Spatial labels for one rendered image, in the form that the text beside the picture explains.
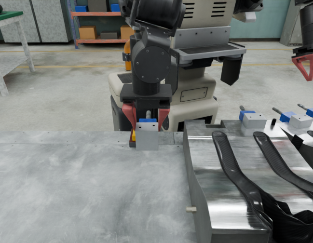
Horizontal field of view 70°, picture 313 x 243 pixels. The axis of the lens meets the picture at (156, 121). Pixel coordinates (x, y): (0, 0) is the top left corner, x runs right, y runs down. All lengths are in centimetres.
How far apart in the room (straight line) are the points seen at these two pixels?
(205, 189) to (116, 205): 22
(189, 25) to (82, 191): 62
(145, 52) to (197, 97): 64
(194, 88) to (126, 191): 52
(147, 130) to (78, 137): 35
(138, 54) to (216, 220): 26
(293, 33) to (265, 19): 76
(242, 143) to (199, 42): 41
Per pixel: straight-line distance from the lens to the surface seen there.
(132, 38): 41
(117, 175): 61
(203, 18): 86
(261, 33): 651
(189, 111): 91
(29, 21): 612
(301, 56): 77
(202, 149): 55
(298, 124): 79
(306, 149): 73
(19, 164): 74
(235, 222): 37
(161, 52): 34
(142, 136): 49
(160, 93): 44
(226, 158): 55
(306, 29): 80
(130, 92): 45
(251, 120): 65
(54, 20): 590
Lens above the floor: 122
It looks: 31 degrees down
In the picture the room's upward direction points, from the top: straight up
